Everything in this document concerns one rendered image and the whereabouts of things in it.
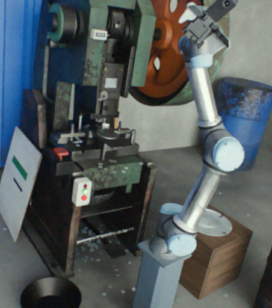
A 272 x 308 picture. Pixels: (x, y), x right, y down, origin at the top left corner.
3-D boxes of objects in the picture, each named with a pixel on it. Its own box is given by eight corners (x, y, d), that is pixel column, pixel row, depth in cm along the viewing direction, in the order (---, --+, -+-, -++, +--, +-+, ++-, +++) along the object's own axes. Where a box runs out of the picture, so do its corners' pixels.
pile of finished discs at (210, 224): (241, 228, 225) (241, 227, 225) (210, 241, 207) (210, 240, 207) (204, 204, 245) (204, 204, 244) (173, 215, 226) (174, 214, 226)
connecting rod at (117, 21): (123, 77, 205) (133, 10, 192) (103, 77, 197) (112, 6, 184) (104, 68, 220) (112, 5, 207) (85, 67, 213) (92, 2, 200)
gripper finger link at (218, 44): (220, 65, 103) (204, 47, 108) (238, 49, 101) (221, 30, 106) (215, 61, 101) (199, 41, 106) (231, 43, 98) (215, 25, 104)
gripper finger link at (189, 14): (175, 21, 97) (189, 32, 105) (192, 2, 95) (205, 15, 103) (168, 13, 98) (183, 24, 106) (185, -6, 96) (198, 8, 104)
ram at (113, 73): (121, 115, 212) (130, 62, 200) (98, 117, 203) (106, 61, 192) (106, 106, 224) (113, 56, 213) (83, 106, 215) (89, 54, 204)
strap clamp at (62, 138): (85, 141, 216) (86, 124, 213) (58, 144, 207) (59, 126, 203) (80, 138, 221) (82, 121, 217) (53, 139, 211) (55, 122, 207)
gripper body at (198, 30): (199, 50, 107) (197, 44, 118) (222, 27, 104) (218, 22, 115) (180, 32, 106) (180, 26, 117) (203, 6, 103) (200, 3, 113)
